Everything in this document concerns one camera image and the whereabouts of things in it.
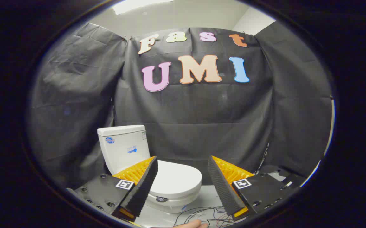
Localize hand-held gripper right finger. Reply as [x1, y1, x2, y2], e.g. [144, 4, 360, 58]
[208, 155, 307, 221]

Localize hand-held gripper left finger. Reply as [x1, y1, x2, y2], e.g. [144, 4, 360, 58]
[67, 156, 158, 222]

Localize white toilet lid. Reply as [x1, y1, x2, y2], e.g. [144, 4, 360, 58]
[151, 160, 202, 203]

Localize white toilet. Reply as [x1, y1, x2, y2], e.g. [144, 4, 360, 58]
[97, 125, 202, 213]

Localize white toilet tank cover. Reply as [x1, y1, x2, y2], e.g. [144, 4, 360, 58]
[97, 125, 146, 137]

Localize black backdrop cloth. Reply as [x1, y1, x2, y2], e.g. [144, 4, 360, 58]
[28, 22, 332, 190]

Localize tangle of floor cables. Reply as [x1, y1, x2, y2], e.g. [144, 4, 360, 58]
[173, 206, 234, 227]

